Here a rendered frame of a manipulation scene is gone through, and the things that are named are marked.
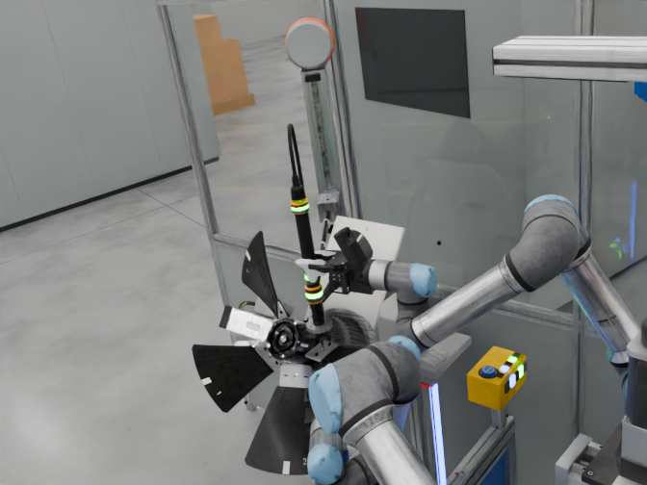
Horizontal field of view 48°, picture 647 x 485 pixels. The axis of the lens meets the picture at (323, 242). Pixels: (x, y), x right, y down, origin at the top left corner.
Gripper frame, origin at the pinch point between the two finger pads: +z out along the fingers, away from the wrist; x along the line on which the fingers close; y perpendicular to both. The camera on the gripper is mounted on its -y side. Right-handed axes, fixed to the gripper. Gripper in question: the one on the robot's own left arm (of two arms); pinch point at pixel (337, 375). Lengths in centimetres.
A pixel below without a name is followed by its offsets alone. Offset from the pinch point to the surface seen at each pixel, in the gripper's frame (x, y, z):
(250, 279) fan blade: -12.6, 25.5, 41.0
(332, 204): -21, -1, 69
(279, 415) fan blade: 10.6, 18.8, 2.2
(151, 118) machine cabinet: 27, 210, 540
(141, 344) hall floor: 99, 155, 220
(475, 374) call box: 14.2, -34.6, 9.5
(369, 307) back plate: 1.8, -8.4, 35.2
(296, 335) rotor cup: -7.0, 10.3, 12.1
